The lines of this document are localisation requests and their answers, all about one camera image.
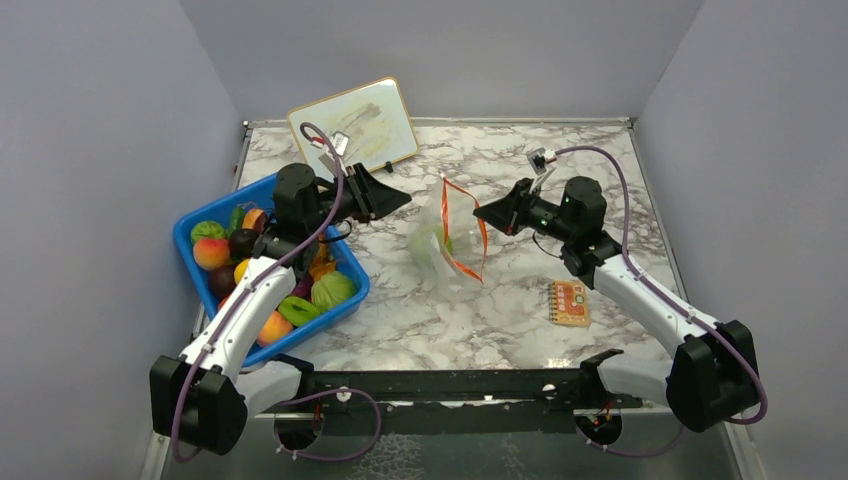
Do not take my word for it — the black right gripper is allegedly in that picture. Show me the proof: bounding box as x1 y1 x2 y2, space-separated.
475 178 577 243

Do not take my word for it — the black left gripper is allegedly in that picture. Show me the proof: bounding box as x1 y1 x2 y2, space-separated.
305 162 411 233

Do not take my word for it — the clear orange-zip bag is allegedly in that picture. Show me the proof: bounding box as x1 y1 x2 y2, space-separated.
408 176 489 300

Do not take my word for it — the dark purple toy plum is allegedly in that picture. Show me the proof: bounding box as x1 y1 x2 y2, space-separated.
228 228 259 260

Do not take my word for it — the yellow toy pear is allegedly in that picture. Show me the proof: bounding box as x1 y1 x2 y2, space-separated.
233 259 250 285

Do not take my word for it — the toy pineapple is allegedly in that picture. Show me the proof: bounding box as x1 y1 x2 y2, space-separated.
308 233 336 282

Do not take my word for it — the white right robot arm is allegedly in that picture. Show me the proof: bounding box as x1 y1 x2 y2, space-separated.
473 176 767 432

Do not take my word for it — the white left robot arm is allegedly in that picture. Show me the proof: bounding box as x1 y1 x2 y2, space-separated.
149 163 411 455

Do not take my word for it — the white drawing board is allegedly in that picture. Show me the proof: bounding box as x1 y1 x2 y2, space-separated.
287 77 419 180

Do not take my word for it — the small orange notebook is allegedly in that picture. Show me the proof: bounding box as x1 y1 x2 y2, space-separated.
548 281 590 327

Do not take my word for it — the purple toy cabbage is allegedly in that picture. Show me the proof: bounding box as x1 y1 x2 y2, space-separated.
290 276 314 300

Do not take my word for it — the green toy starfruit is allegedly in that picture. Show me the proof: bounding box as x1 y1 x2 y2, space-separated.
277 296 321 327

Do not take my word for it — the green toy pepper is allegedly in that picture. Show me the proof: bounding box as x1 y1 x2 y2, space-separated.
227 206 246 235

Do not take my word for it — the orange toy peach front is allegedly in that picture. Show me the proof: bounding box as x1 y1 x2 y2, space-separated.
256 311 294 347

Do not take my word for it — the blue plastic basket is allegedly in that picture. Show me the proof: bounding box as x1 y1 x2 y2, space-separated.
173 174 370 368

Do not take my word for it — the dark red toy fruit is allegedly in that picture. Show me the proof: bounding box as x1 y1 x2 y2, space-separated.
207 264 237 301

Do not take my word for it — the small green toy cabbage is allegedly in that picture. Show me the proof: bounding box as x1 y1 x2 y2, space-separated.
190 221 228 245

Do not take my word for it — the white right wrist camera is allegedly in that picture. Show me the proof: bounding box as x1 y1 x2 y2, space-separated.
527 148 557 193

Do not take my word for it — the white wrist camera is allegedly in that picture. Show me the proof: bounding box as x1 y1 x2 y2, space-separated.
527 148 557 193
318 131 350 177

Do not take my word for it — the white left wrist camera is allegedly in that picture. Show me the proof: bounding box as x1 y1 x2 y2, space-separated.
318 131 350 177

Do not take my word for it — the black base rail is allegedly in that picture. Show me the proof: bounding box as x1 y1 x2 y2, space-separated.
256 355 649 438

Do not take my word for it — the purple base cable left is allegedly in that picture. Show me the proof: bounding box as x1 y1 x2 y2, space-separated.
272 388 383 464

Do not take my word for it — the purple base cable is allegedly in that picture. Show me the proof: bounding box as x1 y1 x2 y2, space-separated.
272 388 383 464
573 397 688 459

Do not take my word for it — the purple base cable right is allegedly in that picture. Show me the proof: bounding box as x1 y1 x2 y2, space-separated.
573 397 688 459

